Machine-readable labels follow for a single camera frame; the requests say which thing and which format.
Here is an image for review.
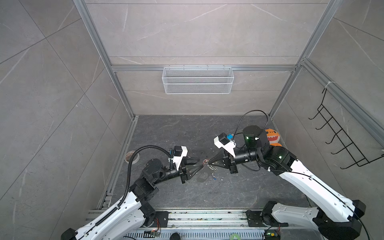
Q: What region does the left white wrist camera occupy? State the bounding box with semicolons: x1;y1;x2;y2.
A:
169;146;188;170

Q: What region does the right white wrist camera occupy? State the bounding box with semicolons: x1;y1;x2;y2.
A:
214;133;236;157

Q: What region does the black wire hook rack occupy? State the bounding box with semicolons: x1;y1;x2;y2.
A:
308;88;384;170

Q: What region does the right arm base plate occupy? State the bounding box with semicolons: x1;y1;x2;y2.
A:
246;210;289;227

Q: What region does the aluminium mounting rail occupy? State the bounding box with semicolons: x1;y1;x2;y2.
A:
86;208;328;240

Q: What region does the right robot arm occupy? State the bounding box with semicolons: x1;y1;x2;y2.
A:
207;126;366;240

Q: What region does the orange shark plush toy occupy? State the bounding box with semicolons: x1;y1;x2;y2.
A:
266;129;282;147

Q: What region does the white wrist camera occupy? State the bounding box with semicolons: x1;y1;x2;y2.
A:
214;133;236;157
169;146;188;170

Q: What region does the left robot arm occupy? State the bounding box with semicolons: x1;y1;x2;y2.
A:
61;157;204;240

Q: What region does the white wire mesh basket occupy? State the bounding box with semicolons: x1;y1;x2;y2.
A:
162;67;235;95

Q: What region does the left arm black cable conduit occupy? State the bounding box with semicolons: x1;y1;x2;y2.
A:
95;145;172;224

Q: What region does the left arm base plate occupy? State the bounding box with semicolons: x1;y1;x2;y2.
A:
143;211;170;229

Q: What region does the masking tape roll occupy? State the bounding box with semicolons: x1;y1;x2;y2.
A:
125;151;140;165

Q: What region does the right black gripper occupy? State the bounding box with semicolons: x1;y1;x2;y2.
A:
208;146;262;174

